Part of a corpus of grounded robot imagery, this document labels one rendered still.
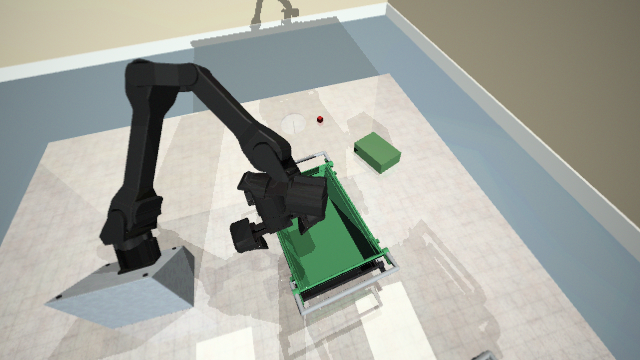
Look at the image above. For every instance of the green rectangular block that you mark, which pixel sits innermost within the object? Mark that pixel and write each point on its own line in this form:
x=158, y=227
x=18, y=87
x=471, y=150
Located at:
x=377, y=152

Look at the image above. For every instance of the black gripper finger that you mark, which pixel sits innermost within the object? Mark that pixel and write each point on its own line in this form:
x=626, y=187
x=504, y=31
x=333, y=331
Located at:
x=304, y=225
x=262, y=242

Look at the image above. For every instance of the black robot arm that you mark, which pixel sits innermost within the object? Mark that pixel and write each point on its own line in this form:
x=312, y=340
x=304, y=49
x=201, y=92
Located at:
x=151, y=89

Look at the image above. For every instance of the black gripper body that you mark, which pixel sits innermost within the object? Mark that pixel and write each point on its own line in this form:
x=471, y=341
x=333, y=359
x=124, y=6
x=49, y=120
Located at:
x=245, y=237

